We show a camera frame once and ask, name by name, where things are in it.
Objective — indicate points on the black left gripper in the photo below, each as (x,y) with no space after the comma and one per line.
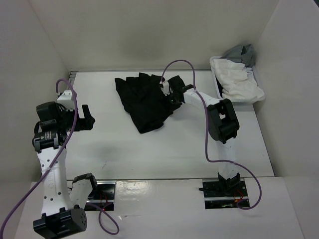
(86,123)

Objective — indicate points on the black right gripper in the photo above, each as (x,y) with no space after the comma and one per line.
(174,107)

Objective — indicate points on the black pleated skirt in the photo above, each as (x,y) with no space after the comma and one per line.
(144,101)

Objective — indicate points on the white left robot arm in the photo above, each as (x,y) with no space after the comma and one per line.
(62,212)

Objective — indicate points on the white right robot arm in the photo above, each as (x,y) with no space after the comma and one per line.
(222,126)

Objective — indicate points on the white perforated plastic basket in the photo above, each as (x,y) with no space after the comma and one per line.
(249,100)

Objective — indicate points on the white skirt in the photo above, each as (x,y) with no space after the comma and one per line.
(236,79)

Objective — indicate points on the grey skirt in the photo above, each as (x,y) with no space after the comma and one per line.
(244,54)

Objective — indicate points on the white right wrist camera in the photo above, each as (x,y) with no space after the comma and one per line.
(165,88)

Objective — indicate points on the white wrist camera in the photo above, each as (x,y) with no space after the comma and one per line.
(66,99)
(165,88)

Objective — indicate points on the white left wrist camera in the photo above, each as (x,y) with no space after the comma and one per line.
(66,99)

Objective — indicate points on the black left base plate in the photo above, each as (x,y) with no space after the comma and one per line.
(102,196)

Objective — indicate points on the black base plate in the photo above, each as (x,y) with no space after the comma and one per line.
(102,196)
(215,198)

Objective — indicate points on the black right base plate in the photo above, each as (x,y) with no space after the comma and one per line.
(215,198)

